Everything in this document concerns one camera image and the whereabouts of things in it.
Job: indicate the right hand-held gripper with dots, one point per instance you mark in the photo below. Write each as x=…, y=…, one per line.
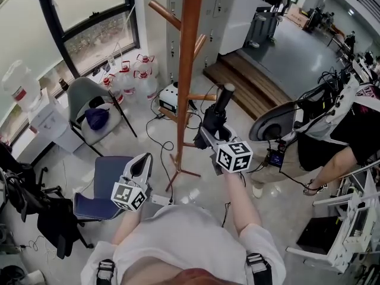
x=234, y=156

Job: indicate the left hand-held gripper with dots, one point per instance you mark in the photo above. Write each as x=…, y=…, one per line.
x=128, y=195

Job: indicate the black umbrella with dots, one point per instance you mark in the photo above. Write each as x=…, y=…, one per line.
x=215, y=118

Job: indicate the wooden coat rack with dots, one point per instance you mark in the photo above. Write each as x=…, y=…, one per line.
x=186, y=70

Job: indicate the person's left forearm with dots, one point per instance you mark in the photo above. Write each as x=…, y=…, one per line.
x=127, y=226

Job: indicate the person's right forearm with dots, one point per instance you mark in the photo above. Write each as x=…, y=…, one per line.
x=243, y=200

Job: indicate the white metal rack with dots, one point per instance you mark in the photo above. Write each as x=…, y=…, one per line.
x=353, y=218

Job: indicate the blue fabric chair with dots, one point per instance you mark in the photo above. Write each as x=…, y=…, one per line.
x=110, y=174

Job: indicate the white power strip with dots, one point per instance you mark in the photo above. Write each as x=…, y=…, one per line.
x=160, y=199

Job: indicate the wooden platform step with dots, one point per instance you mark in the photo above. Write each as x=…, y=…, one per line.
x=246, y=82

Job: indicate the small black screen device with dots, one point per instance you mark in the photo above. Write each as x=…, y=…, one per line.
x=275, y=158

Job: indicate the white box appliance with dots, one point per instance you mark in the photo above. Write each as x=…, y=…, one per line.
x=168, y=98

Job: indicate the dark purple bag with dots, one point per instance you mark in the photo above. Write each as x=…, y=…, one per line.
x=96, y=118

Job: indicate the person's white shirt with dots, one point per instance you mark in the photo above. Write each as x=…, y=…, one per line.
x=184, y=236

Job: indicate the grey folding chair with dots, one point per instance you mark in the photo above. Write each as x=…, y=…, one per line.
x=83, y=93

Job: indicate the white water dispenser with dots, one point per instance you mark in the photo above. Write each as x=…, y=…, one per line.
x=53, y=123

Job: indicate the black office chair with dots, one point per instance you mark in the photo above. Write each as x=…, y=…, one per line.
x=32, y=194

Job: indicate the grey metal lockers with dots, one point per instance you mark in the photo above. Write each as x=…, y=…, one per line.
x=213, y=22

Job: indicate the small brown bottle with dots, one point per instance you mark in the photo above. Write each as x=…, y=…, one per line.
x=63, y=85

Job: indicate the white cabinet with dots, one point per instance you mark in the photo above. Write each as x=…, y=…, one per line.
x=240, y=16

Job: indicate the black flat mat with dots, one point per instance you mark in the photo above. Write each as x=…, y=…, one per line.
x=317, y=235

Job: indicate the cardboard box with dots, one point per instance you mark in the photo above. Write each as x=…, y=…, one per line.
x=298, y=16

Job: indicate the large dispenser water bottle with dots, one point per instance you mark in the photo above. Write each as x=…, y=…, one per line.
x=20, y=85

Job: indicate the black window frame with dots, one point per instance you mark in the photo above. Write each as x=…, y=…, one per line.
x=56, y=25

